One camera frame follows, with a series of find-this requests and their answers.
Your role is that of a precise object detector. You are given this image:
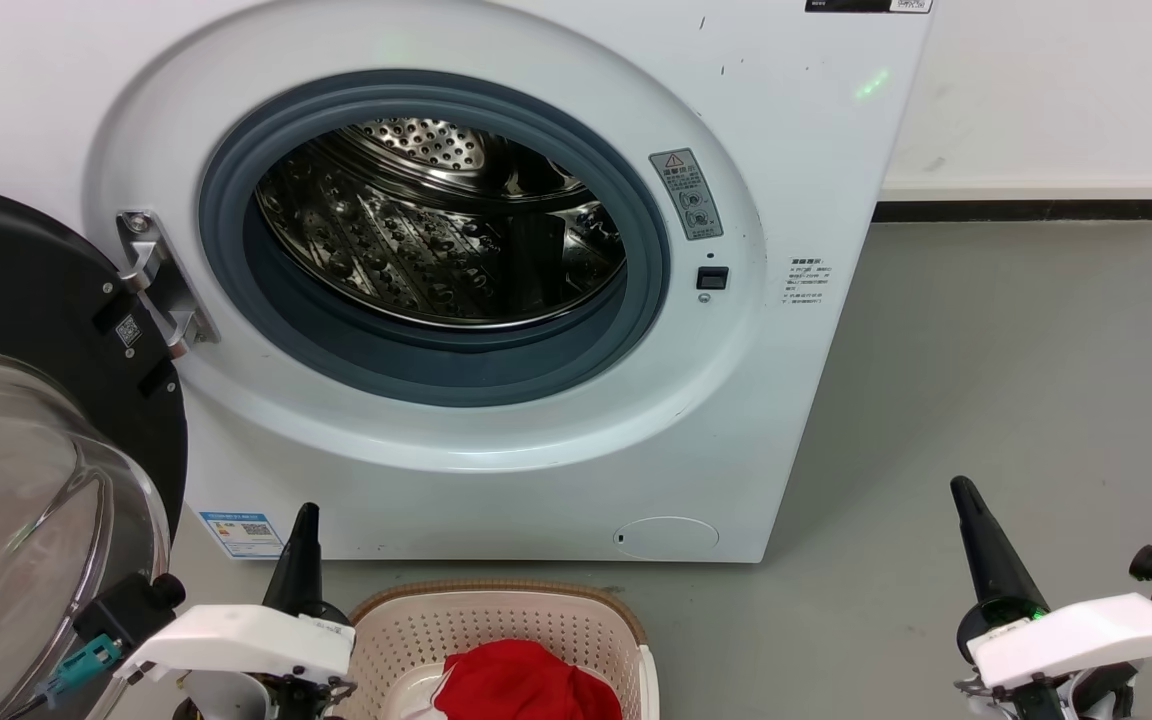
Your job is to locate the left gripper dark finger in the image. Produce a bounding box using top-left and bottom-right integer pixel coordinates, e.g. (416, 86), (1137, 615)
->
(261, 503), (352, 626)

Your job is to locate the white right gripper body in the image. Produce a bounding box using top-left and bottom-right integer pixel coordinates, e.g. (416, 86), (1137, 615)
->
(956, 593), (1152, 691)

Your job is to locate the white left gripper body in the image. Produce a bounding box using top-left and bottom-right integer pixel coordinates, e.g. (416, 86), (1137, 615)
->
(116, 603), (357, 686)

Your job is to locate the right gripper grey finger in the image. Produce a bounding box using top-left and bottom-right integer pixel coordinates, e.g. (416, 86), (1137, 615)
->
(949, 476), (1049, 619)

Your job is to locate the red cloth garment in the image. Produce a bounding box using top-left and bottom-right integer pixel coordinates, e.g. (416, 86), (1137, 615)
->
(433, 640), (625, 720)

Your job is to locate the beige perforated laundry basket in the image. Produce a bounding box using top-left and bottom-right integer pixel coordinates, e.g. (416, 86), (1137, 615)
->
(341, 580), (660, 720)

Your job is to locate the stainless steel washing machine drum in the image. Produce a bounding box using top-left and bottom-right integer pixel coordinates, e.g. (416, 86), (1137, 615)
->
(256, 118), (629, 331)

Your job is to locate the washing machine door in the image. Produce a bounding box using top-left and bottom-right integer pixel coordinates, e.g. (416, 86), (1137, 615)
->
(0, 180), (189, 720)

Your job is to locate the blue energy label sticker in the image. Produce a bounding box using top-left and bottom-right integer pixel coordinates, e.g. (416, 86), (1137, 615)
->
(198, 510), (285, 559)

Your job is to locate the white washing machine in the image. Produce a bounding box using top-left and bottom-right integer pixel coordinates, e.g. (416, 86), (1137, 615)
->
(0, 0), (935, 563)

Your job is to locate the metal door hinge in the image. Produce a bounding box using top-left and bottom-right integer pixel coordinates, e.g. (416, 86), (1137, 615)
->
(116, 210), (220, 359)

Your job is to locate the round white filter cover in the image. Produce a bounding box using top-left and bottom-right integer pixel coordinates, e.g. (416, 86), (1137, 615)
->
(613, 516), (721, 561)

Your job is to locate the black baseboard strip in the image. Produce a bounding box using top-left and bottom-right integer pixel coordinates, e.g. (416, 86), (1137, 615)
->
(873, 200), (1152, 223)

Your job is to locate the grey warning sticker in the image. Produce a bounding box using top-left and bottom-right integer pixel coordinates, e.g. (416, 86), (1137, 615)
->
(649, 148), (725, 241)

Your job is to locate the dark QR code label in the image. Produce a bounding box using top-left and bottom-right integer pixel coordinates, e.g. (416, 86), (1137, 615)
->
(804, 0), (934, 14)

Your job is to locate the teal cable connector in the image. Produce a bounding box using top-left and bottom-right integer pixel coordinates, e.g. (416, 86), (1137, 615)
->
(36, 635), (124, 701)

